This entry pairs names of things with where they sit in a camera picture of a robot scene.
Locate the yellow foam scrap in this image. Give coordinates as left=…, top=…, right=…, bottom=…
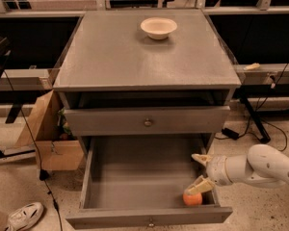
left=244, top=63, right=260, bottom=71

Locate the orange fruit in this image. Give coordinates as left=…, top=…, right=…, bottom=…
left=183, top=192, right=202, bottom=206

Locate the black power adapter with cable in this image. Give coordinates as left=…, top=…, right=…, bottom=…
left=215, top=119, right=288, bottom=151

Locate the grey wooden drawer cabinet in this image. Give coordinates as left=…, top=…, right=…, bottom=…
left=54, top=10, right=241, bottom=151

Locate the brass top drawer knob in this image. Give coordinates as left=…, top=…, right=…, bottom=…
left=144, top=118, right=152, bottom=127

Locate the brown cardboard box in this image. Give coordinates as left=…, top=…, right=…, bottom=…
left=15, top=90, right=84, bottom=170

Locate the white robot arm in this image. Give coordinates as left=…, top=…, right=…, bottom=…
left=184, top=144, right=289, bottom=195

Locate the grey open middle drawer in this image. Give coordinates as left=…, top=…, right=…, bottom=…
left=66, top=135, right=232, bottom=230

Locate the brass middle drawer knob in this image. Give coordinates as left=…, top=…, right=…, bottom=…
left=148, top=219, right=155, bottom=228

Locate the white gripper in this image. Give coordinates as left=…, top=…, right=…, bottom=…
left=184, top=154, right=229, bottom=195

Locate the white sneaker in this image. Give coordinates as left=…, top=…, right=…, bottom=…
left=5, top=202, right=44, bottom=231

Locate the grey top drawer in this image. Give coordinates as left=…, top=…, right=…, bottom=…
left=65, top=106, right=230, bottom=136

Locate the black table leg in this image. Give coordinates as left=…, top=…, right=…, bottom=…
left=240, top=96, right=271, bottom=143

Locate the brass drawer knob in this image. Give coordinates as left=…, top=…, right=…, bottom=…
left=148, top=219, right=155, bottom=228
left=144, top=118, right=152, bottom=127

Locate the black cable on floor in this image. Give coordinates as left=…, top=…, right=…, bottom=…
left=3, top=70, right=64, bottom=231

